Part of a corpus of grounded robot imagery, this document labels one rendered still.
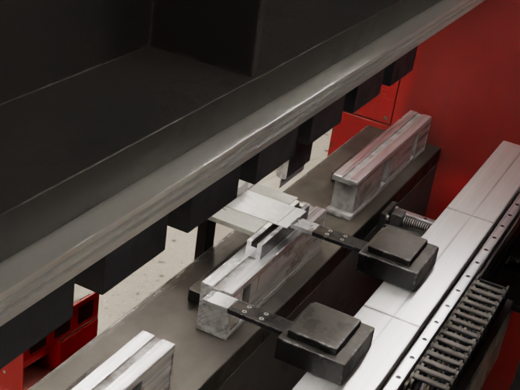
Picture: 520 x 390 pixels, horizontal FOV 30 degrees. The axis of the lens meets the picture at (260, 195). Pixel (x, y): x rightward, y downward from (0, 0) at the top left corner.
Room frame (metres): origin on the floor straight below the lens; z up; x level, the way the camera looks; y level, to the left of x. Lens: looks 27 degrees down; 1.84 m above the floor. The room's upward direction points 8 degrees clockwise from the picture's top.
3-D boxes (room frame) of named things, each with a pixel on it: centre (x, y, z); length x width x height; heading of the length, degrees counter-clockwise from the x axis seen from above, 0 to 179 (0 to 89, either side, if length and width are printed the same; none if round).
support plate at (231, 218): (1.66, 0.08, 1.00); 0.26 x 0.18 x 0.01; 66
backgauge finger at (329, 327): (1.24, -0.06, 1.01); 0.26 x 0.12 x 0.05; 66
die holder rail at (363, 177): (2.10, -0.27, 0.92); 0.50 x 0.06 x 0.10; 156
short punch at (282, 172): (1.60, -0.05, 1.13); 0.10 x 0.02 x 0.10; 156
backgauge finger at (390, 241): (1.53, -0.19, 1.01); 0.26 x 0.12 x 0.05; 66
